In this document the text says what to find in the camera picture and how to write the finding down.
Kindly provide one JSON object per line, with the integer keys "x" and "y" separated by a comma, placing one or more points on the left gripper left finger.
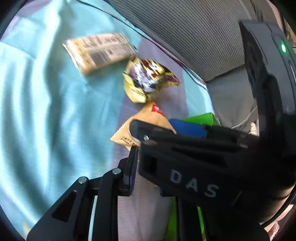
{"x": 117, "y": 182}

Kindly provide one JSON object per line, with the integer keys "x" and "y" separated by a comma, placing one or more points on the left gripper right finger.
{"x": 186, "y": 214}

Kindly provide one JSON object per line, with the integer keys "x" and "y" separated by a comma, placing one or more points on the tan biscuit packet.
{"x": 147, "y": 121}

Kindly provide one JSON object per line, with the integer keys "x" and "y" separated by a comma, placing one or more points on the green white box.
{"x": 208, "y": 119}

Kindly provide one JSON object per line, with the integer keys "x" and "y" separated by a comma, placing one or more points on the patterned blue grey blanket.
{"x": 56, "y": 124}

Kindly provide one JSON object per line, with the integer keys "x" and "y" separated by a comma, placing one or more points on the gold brown snack packet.
{"x": 144, "y": 78}

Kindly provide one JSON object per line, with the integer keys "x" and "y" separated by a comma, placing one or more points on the beige barcode snack packet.
{"x": 90, "y": 53}

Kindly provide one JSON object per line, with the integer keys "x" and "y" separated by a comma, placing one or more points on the grey sofa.
{"x": 205, "y": 36}

